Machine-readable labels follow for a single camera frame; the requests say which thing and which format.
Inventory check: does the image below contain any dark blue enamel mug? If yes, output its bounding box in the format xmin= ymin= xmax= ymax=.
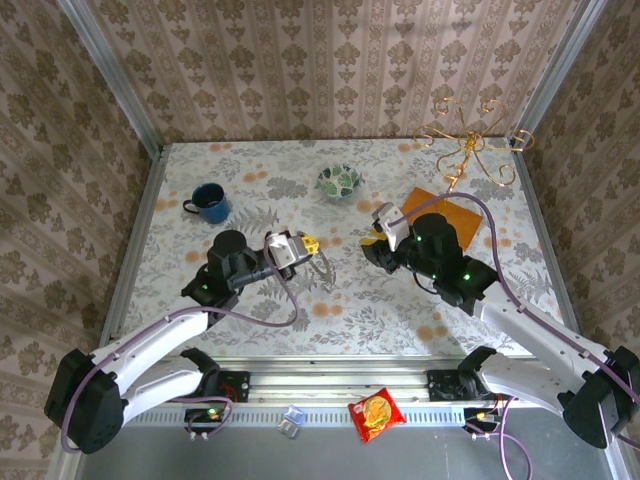
xmin=181 ymin=182 xmax=232 ymax=225

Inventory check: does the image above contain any green leaf print bowl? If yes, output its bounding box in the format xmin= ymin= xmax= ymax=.
xmin=314 ymin=163 xmax=364 ymax=201

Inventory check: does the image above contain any floral print tablecloth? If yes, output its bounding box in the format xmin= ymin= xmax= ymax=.
xmin=119 ymin=138 xmax=574 ymax=357

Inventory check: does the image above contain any small black electronics board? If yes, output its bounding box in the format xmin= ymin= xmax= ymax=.
xmin=462 ymin=407 xmax=504 ymax=441
xmin=184 ymin=405 xmax=232 ymax=441

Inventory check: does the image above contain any small clear plastic piece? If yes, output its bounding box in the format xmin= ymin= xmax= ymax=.
xmin=277 ymin=404 xmax=306 ymax=439

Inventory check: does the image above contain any red snack packet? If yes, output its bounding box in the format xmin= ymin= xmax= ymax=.
xmin=347 ymin=387 xmax=407 ymax=445

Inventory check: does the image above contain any grey metal shelf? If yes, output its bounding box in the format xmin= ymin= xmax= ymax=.
xmin=74 ymin=424 xmax=621 ymax=480

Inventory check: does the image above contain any gold wire hook stand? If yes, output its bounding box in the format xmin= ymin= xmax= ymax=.
xmin=402 ymin=96 xmax=536 ymax=251

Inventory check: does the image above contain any aluminium table side rail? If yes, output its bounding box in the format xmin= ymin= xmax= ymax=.
xmin=97 ymin=144 xmax=169 ymax=354
xmin=514 ymin=134 xmax=589 ymax=364

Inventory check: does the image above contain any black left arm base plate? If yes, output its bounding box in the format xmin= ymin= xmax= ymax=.
xmin=219 ymin=370 xmax=251 ymax=403

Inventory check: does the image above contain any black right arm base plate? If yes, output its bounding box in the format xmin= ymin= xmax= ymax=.
xmin=426 ymin=368 xmax=474 ymax=402

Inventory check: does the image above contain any aluminium front rail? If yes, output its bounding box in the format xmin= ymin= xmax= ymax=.
xmin=107 ymin=354 xmax=614 ymax=426

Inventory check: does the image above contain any aluminium frame post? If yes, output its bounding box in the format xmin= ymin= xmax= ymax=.
xmin=57 ymin=0 xmax=164 ymax=156
xmin=517 ymin=0 xmax=609 ymax=136

